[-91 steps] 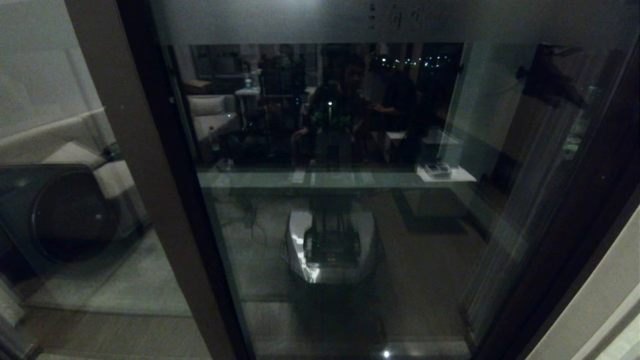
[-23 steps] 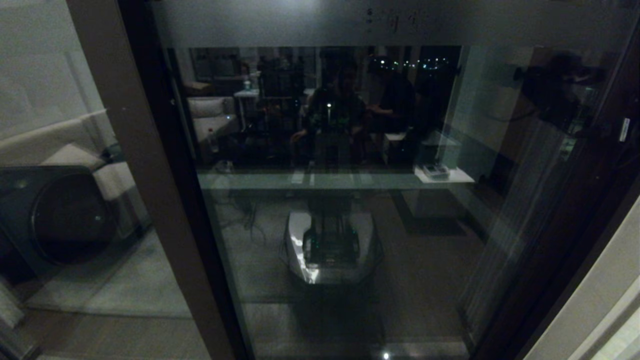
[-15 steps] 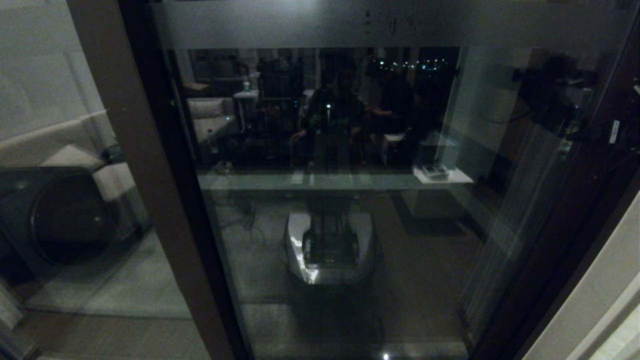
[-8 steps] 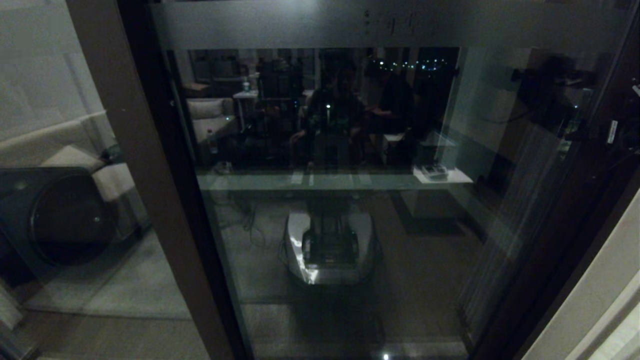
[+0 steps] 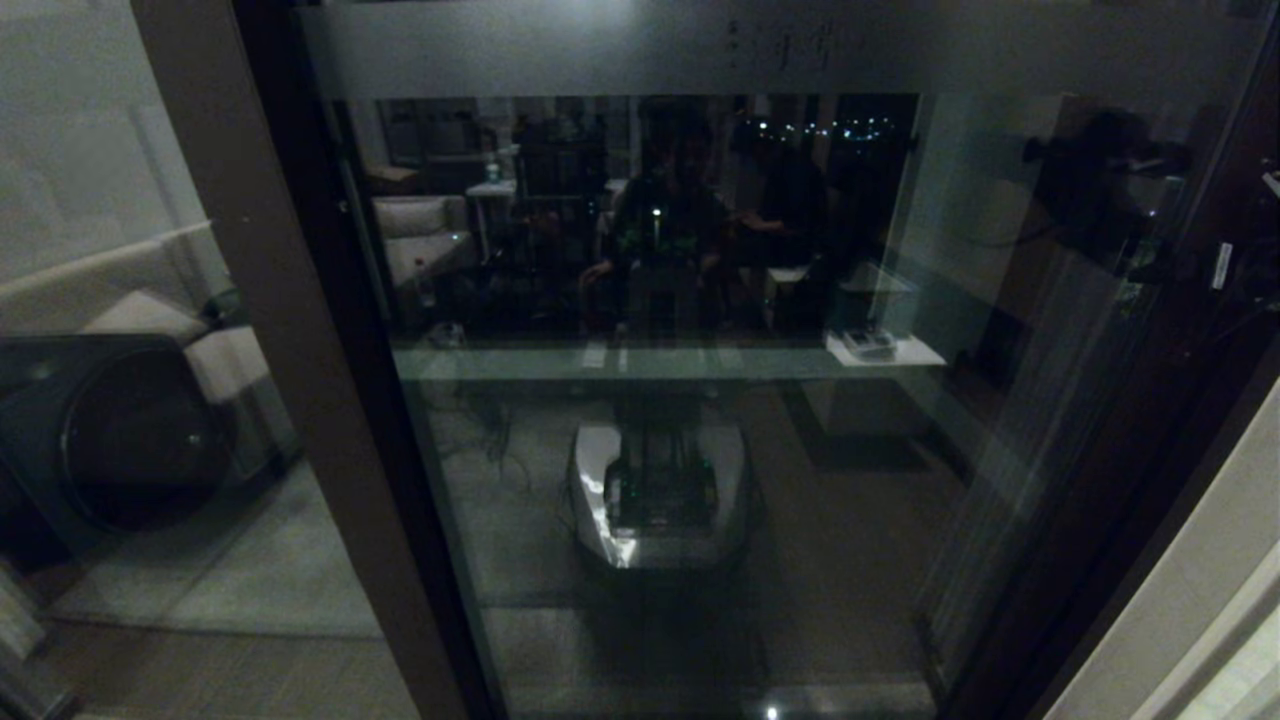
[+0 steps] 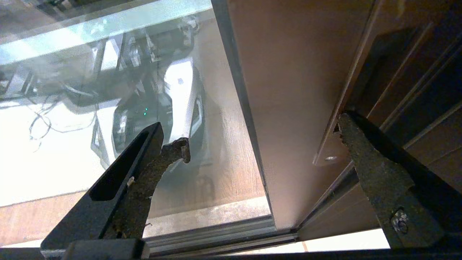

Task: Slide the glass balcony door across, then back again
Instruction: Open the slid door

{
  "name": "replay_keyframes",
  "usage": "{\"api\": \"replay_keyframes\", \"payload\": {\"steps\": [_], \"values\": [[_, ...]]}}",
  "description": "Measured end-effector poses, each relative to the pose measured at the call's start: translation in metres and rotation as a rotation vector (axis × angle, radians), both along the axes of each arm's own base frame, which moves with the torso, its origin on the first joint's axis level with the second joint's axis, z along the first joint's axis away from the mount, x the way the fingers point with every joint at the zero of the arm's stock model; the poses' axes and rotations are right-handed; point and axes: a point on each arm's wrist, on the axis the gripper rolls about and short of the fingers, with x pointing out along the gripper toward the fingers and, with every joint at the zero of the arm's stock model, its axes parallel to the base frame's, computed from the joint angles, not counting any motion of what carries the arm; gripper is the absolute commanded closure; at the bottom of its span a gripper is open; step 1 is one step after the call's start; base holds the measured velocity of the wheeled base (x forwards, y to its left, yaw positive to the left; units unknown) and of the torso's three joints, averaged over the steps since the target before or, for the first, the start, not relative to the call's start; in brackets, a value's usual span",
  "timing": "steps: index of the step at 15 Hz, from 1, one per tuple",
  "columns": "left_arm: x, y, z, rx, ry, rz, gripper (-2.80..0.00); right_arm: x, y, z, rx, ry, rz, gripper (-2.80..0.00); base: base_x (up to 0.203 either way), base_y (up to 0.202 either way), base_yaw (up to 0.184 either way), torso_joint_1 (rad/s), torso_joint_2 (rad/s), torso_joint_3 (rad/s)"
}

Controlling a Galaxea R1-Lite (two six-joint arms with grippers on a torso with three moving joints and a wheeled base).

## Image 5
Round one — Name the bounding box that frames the light grey sofa cushion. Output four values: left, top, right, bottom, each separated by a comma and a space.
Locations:
85, 290, 221, 347

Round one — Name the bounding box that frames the fixed glass door panel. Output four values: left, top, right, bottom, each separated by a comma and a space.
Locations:
0, 0, 513, 720

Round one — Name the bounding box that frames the long grey stone sill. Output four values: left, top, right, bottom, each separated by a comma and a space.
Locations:
462, 332, 894, 353

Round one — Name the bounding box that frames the dark brown door jamb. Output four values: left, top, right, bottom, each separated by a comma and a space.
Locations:
960, 330, 1280, 720

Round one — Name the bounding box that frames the grey floor rug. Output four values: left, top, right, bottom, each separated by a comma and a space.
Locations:
45, 455, 386, 641

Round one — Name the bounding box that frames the dark green cloth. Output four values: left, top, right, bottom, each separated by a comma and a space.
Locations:
205, 288, 251, 329

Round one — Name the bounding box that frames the light grey sofa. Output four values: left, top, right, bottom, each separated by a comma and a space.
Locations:
0, 225, 303, 493

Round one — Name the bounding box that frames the sliding glass door brown frame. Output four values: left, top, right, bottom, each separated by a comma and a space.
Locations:
290, 0, 1280, 720

